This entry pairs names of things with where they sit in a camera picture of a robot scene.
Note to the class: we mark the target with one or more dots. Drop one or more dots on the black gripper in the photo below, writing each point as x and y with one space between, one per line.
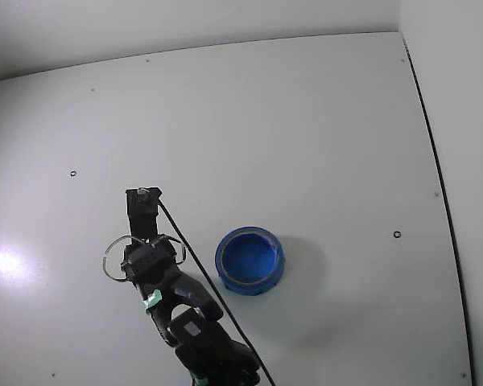
142 217

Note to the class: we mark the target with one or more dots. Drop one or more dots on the blue tape roll bin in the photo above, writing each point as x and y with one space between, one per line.
225 277

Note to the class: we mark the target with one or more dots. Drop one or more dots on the green tape piece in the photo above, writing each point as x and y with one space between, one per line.
153 299
199 380

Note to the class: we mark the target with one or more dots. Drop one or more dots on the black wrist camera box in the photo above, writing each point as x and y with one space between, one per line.
133 197

